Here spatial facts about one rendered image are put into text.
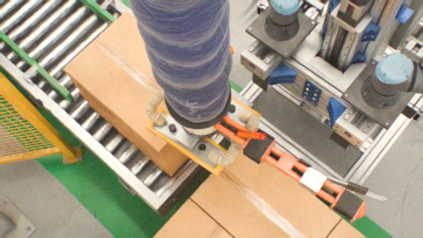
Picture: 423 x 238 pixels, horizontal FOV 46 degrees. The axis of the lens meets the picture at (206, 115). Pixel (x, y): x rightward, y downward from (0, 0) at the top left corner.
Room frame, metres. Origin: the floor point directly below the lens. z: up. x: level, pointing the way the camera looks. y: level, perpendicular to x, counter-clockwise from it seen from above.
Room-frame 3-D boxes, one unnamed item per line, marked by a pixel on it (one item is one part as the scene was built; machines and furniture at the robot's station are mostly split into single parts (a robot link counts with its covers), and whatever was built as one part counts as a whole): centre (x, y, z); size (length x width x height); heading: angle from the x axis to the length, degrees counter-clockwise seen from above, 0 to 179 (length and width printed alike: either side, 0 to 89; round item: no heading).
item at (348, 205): (0.29, -0.41, 1.24); 0.08 x 0.07 x 0.05; 45
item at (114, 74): (1.04, 0.25, 0.75); 0.60 x 0.40 x 0.40; 39
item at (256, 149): (0.54, -0.16, 1.24); 0.10 x 0.08 x 0.06; 135
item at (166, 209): (0.76, 0.03, 0.48); 0.70 x 0.03 x 0.15; 129
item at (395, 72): (0.74, -0.71, 1.20); 0.13 x 0.12 x 0.14; 70
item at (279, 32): (1.12, -0.38, 1.09); 0.15 x 0.15 x 0.10
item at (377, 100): (0.75, -0.70, 1.09); 0.15 x 0.15 x 0.10
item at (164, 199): (0.76, 0.03, 0.58); 0.70 x 0.03 x 0.06; 129
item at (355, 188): (0.38, -0.41, 1.24); 0.31 x 0.03 x 0.05; 58
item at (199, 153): (0.65, 0.08, 1.14); 0.34 x 0.10 x 0.05; 45
